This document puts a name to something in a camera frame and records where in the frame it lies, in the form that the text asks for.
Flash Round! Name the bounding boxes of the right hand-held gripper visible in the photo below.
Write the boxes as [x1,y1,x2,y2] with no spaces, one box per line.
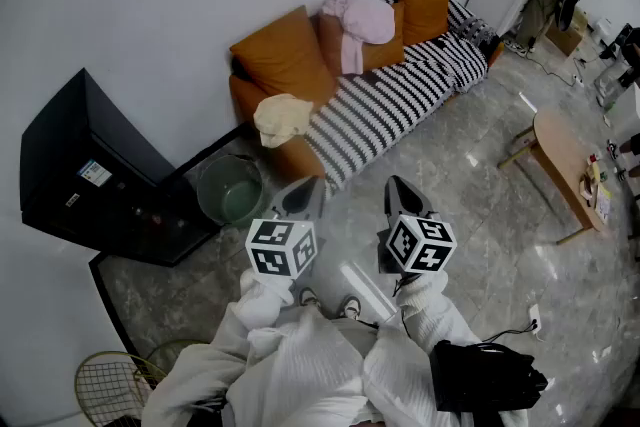
[377,175,458,276]

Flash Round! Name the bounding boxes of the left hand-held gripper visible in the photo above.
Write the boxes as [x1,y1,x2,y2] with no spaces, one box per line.
[244,174,329,281]

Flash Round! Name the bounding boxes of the green laundry basket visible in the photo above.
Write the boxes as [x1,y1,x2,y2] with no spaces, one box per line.
[196,154,265,227]

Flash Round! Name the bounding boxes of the cream yellow clothes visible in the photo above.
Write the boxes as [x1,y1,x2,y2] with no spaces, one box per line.
[253,93,314,150]

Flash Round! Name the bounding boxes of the pink clothes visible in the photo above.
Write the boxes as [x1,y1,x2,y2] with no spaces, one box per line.
[319,0,396,76]

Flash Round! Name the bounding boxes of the person's left forearm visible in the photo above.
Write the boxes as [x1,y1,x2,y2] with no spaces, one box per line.
[142,268,296,427]

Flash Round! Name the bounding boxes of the person's right forearm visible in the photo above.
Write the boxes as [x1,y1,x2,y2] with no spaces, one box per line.
[394,270,484,366]

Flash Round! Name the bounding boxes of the orange sofa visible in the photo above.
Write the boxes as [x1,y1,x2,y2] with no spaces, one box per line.
[228,0,506,196]

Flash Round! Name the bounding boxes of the black white striped blanket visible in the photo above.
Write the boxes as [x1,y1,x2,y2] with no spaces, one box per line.
[303,0,501,191]

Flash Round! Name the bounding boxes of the person's left shoe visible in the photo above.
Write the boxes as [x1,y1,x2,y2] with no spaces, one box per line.
[298,287,322,311]

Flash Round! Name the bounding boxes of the person's shoe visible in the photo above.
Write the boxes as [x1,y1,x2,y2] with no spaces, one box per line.
[298,287,322,311]
[339,295,364,321]

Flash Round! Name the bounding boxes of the person's right shoe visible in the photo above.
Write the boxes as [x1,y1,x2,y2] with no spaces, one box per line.
[339,295,364,321]

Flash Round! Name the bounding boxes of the large orange cushion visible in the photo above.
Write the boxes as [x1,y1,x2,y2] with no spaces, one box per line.
[229,4,339,109]

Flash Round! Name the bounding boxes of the wooden coffee table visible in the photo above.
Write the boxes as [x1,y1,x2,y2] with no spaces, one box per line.
[497,107,615,246]

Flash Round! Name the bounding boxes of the person's torso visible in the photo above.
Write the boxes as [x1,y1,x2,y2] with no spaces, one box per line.
[224,309,401,427]

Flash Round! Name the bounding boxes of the white power strip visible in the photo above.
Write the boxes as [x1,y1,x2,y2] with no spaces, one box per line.
[528,303,544,342]

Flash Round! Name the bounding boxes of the black white patterned cushion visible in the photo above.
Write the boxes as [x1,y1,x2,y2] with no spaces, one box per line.
[458,13,502,62]

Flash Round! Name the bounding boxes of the black bag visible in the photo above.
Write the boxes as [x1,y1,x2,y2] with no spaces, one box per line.
[429,338,550,414]

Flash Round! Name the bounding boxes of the white paper sheet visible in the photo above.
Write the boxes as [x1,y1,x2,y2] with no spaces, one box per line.
[594,184,614,223]

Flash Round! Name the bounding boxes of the cardboard box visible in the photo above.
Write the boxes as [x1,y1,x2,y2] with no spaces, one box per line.
[544,9,587,59]

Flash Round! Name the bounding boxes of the black cabinet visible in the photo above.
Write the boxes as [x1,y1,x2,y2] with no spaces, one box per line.
[19,67,224,267]

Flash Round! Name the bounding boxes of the yellow wire chair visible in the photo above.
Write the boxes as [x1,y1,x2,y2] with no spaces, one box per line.
[74,338,211,427]

